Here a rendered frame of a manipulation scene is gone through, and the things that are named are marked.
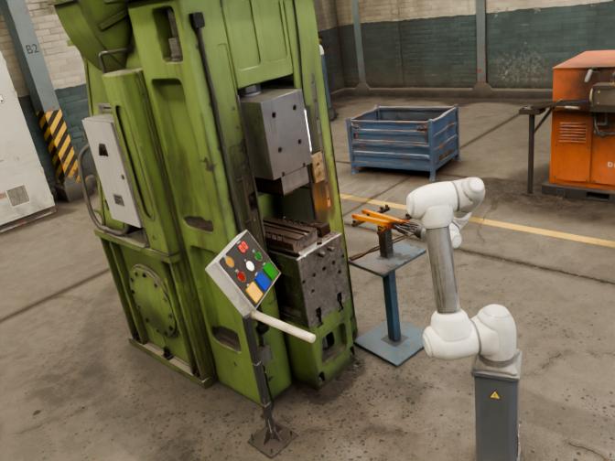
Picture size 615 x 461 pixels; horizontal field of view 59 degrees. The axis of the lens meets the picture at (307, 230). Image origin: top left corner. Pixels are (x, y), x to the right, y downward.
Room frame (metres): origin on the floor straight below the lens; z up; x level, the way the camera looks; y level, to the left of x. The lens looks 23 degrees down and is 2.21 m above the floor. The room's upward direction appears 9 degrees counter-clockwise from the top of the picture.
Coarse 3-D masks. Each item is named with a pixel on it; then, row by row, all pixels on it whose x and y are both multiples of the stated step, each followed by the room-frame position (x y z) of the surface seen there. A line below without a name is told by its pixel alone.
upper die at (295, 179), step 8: (304, 168) 2.82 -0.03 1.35; (288, 176) 2.74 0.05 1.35; (296, 176) 2.78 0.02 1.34; (304, 176) 2.82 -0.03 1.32; (256, 184) 2.85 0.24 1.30; (264, 184) 2.80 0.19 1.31; (272, 184) 2.76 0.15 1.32; (280, 184) 2.71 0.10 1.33; (288, 184) 2.73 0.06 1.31; (296, 184) 2.77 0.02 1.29; (304, 184) 2.81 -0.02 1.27; (280, 192) 2.72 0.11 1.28
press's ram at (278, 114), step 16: (256, 96) 2.86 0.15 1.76; (272, 96) 2.79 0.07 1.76; (288, 96) 2.80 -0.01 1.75; (256, 112) 2.69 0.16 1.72; (272, 112) 2.71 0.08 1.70; (288, 112) 2.79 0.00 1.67; (304, 112) 2.87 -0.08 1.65; (256, 128) 2.71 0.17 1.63; (272, 128) 2.70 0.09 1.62; (288, 128) 2.78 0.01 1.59; (304, 128) 2.86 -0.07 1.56; (256, 144) 2.73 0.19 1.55; (272, 144) 2.69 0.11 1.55; (288, 144) 2.77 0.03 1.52; (304, 144) 2.84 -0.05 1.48; (256, 160) 2.74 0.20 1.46; (272, 160) 2.67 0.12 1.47; (288, 160) 2.75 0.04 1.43; (304, 160) 2.83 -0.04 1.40; (256, 176) 2.76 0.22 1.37; (272, 176) 2.67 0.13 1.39
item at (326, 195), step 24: (288, 0) 3.07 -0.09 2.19; (312, 0) 3.21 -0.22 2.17; (288, 24) 3.05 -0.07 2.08; (312, 24) 3.19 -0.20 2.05; (312, 48) 3.17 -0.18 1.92; (312, 72) 3.14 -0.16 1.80; (312, 96) 3.13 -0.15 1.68; (312, 120) 3.11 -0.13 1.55; (336, 168) 3.21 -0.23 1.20; (312, 192) 3.05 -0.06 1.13; (336, 192) 3.20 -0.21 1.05; (288, 216) 3.22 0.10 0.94; (312, 216) 3.07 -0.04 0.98; (336, 216) 3.18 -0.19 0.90
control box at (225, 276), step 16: (240, 240) 2.38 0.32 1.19; (224, 256) 2.22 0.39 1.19; (240, 256) 2.29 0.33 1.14; (208, 272) 2.18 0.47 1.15; (224, 272) 2.15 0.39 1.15; (256, 272) 2.30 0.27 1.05; (224, 288) 2.15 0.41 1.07; (240, 288) 2.14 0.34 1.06; (240, 304) 2.13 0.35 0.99; (256, 304) 2.14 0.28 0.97
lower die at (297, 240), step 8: (264, 224) 3.00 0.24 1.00; (288, 224) 2.96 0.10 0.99; (296, 224) 2.94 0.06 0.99; (280, 232) 2.86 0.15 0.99; (288, 232) 2.84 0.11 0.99; (296, 232) 2.81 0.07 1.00; (312, 232) 2.82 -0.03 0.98; (280, 240) 2.78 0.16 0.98; (288, 240) 2.76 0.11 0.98; (296, 240) 2.74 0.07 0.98; (304, 240) 2.77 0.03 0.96; (312, 240) 2.81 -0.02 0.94; (288, 248) 2.73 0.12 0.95; (296, 248) 2.72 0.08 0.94; (304, 248) 2.76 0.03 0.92
